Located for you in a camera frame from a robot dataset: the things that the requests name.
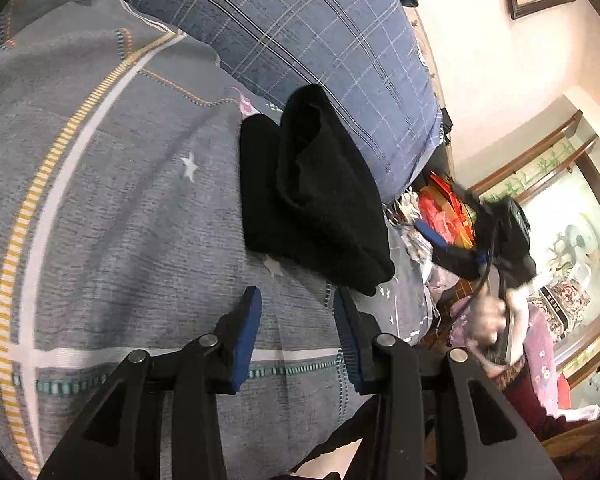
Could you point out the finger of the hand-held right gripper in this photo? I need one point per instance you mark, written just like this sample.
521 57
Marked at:
467 197
437 237

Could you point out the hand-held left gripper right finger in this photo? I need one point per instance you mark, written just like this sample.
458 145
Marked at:
347 340

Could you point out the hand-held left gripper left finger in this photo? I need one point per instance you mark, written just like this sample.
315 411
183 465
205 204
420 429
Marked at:
245 340

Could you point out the black pants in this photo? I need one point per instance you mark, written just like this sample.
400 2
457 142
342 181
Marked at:
320 210

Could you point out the person's right forearm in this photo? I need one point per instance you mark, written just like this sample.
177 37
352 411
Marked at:
522 390

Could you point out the person's right hand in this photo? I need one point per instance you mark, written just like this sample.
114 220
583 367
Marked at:
485 325

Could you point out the pile of red packets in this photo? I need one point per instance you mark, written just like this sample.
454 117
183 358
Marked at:
440 210

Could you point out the brown white patterned cloth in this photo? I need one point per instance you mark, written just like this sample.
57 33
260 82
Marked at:
565 305

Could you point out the pink floral cloth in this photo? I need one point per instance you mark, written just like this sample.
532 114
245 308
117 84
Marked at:
542 355

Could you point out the wooden framed window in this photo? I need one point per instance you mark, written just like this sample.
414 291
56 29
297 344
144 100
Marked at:
571 127

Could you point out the grey printed bedsheet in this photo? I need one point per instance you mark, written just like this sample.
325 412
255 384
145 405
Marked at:
130 210

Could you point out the blue striped pillow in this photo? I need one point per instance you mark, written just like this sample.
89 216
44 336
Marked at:
305 35

